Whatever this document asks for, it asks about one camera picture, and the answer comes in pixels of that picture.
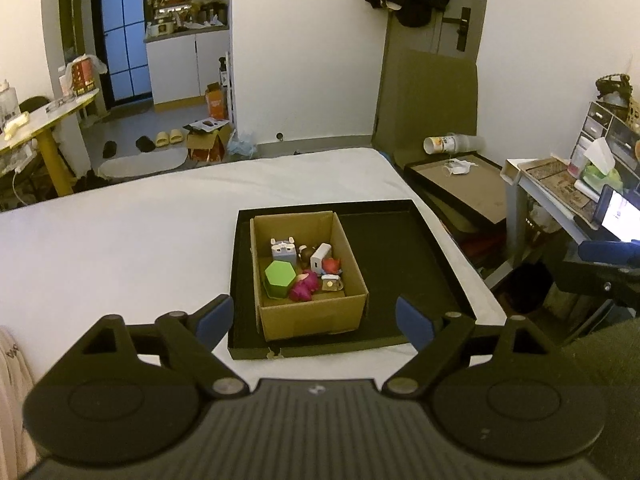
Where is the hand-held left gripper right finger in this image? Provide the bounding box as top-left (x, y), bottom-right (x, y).
top-left (382, 296), bottom-right (564, 401)

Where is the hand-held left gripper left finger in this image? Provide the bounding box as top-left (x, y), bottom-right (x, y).
top-left (75, 294), bottom-right (251, 401)

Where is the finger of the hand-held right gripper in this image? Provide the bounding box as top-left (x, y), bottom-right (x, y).
top-left (578, 239), bottom-right (640, 265)
top-left (554, 259), bottom-right (640, 312)

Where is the black tray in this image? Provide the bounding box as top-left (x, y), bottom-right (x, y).
top-left (227, 198), bottom-right (479, 362)

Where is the green hexagonal box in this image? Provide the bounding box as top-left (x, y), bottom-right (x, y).
top-left (263, 259), bottom-right (297, 301)

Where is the brown cardboard box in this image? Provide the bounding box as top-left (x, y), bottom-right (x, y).
top-left (248, 210), bottom-right (370, 344)

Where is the pink bear figurine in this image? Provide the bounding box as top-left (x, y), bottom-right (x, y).
top-left (289, 269), bottom-right (322, 304)

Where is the grey white cube toy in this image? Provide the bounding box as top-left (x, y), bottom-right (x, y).
top-left (269, 237), bottom-right (296, 264)

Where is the white charger plug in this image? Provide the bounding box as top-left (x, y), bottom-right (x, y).
top-left (309, 242), bottom-right (333, 272)

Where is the green tissue box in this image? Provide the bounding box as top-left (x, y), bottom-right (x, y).
top-left (579, 137), bottom-right (624, 194)

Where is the white desk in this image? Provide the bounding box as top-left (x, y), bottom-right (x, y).
top-left (502, 157), bottom-right (640, 282)

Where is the patterned desk mat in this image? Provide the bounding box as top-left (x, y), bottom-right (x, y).
top-left (519, 157), bottom-right (602, 212)

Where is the person's olive trouser leg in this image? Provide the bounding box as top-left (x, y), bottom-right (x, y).
top-left (564, 319), bottom-right (640, 480)

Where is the desk drawer organizer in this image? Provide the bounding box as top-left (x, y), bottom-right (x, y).
top-left (569, 101), bottom-right (640, 177)

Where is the woven basket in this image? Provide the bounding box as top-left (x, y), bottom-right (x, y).
top-left (594, 73), bottom-right (634, 109)

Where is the white face mask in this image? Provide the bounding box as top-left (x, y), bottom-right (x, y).
top-left (442, 157), bottom-right (476, 177)

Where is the white floor mat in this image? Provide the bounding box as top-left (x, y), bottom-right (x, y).
top-left (97, 152), bottom-right (187, 181)

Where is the open cardboard floor box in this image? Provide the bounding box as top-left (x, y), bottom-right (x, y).
top-left (183, 117), bottom-right (235, 164)

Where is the clear plastic bag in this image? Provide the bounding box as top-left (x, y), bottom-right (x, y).
top-left (227, 129), bottom-right (259, 157)

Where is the stack of paper cups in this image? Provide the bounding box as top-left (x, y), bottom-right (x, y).
top-left (423, 132), bottom-right (484, 156)

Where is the beige cloth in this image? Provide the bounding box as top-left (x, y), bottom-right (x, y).
top-left (0, 324), bottom-right (39, 480)

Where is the orange box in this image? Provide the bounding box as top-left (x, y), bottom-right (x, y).
top-left (204, 82), bottom-right (229, 121)

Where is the olive board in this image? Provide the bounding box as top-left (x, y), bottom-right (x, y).
top-left (372, 48), bottom-right (479, 167)

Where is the white kitchen counter cabinet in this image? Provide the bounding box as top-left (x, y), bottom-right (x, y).
top-left (144, 24), bottom-right (234, 114)

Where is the round yellow side table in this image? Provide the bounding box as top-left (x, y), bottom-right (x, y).
top-left (0, 87), bottom-right (101, 199)

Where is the red patterned box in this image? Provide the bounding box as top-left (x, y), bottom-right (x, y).
top-left (64, 57), bottom-right (99, 97)

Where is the dark framed glass door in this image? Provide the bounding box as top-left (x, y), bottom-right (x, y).
top-left (92, 0), bottom-right (154, 109)

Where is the black door lock handle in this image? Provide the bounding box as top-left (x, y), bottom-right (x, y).
top-left (442, 7), bottom-right (472, 54)

